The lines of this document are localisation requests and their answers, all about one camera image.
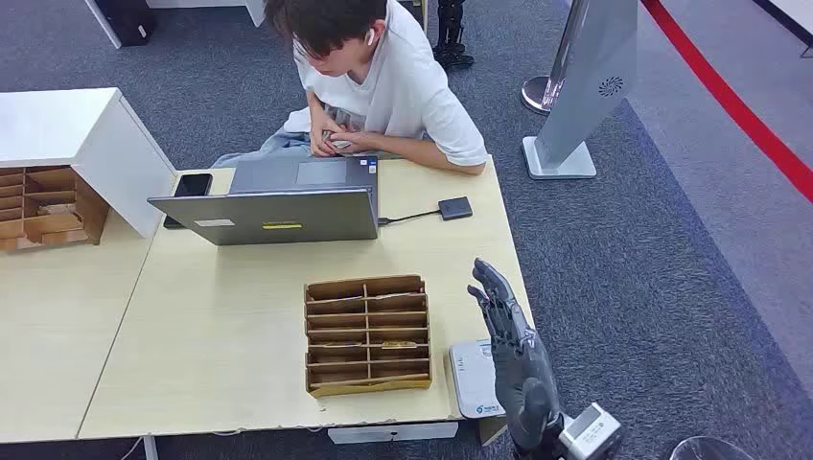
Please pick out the black smartphone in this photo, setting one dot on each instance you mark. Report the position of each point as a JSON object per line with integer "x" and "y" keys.
{"x": 190, "y": 186}

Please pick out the person's right forearm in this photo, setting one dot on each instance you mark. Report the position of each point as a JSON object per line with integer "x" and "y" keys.
{"x": 315, "y": 105}

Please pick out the grey kiosk stand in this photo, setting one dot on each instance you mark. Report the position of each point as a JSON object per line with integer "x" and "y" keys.
{"x": 591, "y": 76}

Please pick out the clear round dome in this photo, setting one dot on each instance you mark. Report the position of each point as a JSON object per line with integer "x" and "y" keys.
{"x": 711, "y": 451}

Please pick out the wooden card slot rack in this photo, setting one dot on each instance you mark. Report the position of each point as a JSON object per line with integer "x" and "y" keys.
{"x": 368, "y": 374}

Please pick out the person's left forearm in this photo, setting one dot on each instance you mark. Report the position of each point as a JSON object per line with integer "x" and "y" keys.
{"x": 432, "y": 155}

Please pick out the person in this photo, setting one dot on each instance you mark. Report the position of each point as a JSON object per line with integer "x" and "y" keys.
{"x": 400, "y": 89}

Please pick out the small black square reader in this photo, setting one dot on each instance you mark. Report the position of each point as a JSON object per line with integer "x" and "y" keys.
{"x": 455, "y": 208}

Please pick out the black robot legs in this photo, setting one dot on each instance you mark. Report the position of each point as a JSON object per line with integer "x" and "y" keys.
{"x": 452, "y": 38}

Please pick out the white earbud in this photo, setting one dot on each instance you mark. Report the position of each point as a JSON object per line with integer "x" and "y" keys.
{"x": 371, "y": 36}

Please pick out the black box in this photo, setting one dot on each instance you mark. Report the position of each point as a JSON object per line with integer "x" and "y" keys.
{"x": 127, "y": 19}

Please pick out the wooden pigeonhole organizer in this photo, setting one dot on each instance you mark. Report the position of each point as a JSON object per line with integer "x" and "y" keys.
{"x": 57, "y": 222}

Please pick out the white ID card reader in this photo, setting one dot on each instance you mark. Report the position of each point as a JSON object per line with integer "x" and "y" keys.
{"x": 473, "y": 381}

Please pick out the person's right hand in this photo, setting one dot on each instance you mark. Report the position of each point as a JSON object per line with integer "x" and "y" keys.
{"x": 321, "y": 133}

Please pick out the grey laptop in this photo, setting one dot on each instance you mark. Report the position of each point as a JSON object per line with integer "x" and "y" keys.
{"x": 286, "y": 216}

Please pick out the white cabinet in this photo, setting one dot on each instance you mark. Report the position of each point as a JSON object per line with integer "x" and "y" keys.
{"x": 57, "y": 124}

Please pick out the person's stack of cards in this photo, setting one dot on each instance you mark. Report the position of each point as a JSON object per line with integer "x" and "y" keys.
{"x": 336, "y": 141}

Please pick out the person's left hand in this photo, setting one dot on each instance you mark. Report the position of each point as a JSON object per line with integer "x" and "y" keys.
{"x": 362, "y": 143}

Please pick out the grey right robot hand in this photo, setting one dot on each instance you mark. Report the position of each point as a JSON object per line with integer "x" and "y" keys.
{"x": 524, "y": 387}

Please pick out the white under-desk bracket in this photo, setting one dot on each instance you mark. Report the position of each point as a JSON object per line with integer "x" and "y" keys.
{"x": 394, "y": 433}

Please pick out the chrome stanchion post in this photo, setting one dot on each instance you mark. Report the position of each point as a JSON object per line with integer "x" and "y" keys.
{"x": 536, "y": 94}

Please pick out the white table leg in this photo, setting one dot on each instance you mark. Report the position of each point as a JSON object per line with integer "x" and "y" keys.
{"x": 150, "y": 449}

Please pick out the white desk with black edge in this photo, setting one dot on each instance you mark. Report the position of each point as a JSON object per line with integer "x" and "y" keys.
{"x": 800, "y": 9}

